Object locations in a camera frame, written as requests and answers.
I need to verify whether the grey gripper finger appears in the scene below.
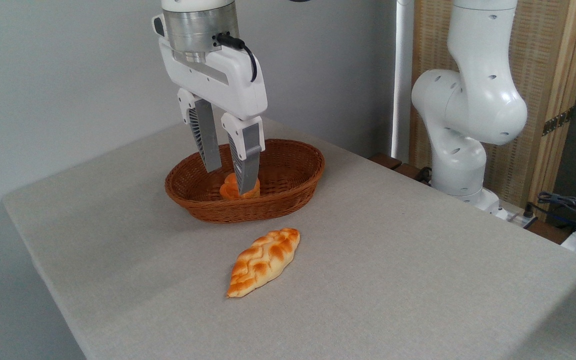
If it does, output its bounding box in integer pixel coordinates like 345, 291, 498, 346
220, 112, 266, 196
177, 88, 223, 174

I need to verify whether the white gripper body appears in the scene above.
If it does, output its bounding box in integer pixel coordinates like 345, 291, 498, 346
151, 14, 269, 121

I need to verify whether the braided golden bread loaf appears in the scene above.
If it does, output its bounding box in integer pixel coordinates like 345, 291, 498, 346
226, 228, 301, 299

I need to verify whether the small orange bread roll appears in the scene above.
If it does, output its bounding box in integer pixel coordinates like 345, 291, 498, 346
219, 172, 261, 201

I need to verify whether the brown wicker oval basket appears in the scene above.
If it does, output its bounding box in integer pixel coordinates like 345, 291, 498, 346
164, 138, 326, 224

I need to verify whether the white vertical pole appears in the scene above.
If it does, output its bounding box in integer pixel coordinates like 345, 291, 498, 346
390, 0, 415, 164

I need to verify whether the grey tablecloth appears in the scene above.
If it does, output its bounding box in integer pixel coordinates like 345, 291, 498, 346
2, 117, 576, 360

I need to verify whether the metal screen hinge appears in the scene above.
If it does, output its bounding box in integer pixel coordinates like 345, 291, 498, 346
542, 107, 575, 137

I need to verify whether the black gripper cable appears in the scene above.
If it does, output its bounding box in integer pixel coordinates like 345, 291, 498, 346
216, 32, 259, 83

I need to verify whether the blue grey cable bundle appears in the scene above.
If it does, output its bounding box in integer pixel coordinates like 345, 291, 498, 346
528, 191, 576, 237

